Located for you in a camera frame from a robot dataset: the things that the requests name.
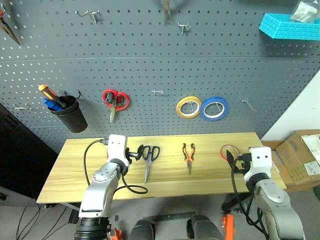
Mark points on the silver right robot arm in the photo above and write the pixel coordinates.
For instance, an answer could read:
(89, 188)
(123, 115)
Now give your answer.
(275, 200)

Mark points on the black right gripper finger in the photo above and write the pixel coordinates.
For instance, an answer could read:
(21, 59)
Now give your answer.
(231, 158)
(239, 171)

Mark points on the black table leg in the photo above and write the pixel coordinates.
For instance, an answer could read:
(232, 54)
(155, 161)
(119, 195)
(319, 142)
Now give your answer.
(233, 202)

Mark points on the clear plastic bag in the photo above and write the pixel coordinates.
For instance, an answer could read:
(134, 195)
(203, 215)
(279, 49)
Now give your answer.
(305, 11)

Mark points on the orange black screwdriver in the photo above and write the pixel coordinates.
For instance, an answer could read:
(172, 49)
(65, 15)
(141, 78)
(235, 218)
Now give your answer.
(51, 95)

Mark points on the grey perforated pegboard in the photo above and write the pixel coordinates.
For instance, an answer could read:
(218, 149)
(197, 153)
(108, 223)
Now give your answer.
(150, 67)

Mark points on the black cabinet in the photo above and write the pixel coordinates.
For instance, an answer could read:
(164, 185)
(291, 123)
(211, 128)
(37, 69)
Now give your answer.
(22, 155)

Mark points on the red tape roll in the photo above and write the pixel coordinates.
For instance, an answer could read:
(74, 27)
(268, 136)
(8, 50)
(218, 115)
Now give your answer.
(222, 152)

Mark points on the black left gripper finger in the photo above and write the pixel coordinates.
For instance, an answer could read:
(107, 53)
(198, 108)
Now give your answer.
(139, 157)
(140, 149)

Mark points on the yellow tape roll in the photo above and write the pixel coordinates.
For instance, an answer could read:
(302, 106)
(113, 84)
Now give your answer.
(179, 110)

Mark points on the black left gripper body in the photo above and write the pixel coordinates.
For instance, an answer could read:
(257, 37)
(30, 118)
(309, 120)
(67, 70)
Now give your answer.
(131, 155)

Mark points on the blue tape roll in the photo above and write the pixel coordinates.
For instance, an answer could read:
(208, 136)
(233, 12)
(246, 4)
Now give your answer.
(203, 112)

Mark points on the black pegboard hook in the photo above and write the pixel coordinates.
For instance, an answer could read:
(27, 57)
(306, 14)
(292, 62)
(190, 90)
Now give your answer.
(79, 94)

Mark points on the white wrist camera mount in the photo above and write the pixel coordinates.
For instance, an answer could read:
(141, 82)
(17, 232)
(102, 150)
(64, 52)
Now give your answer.
(116, 147)
(260, 162)

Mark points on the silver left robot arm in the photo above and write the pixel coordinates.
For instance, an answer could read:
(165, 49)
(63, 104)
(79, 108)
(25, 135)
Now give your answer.
(102, 185)

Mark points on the black plastic cup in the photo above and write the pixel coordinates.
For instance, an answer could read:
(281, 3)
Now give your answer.
(72, 120)

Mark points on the white paper sheet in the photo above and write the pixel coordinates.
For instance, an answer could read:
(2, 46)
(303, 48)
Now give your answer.
(311, 146)

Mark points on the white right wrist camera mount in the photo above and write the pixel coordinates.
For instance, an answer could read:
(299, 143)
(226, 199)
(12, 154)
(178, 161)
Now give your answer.
(260, 162)

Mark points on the orange bracket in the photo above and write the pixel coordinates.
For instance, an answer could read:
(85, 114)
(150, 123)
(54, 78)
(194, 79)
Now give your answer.
(228, 227)
(116, 235)

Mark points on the silver pegboard hook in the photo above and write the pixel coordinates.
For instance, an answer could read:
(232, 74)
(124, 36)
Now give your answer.
(157, 91)
(247, 103)
(184, 26)
(90, 13)
(22, 108)

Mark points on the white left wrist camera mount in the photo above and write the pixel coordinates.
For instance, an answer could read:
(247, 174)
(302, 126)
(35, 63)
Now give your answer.
(116, 147)

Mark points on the dark rounded shape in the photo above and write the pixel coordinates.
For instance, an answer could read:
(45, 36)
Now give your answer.
(141, 231)
(205, 228)

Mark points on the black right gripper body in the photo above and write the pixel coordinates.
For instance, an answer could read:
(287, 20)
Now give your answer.
(243, 158)

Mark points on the turquoise plastic basket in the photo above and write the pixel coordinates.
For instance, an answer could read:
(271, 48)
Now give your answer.
(287, 30)

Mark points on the orange black pliers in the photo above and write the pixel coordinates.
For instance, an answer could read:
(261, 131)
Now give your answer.
(189, 158)

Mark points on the brown cardboard box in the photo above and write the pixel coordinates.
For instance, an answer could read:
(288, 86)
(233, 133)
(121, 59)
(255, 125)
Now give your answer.
(295, 160)

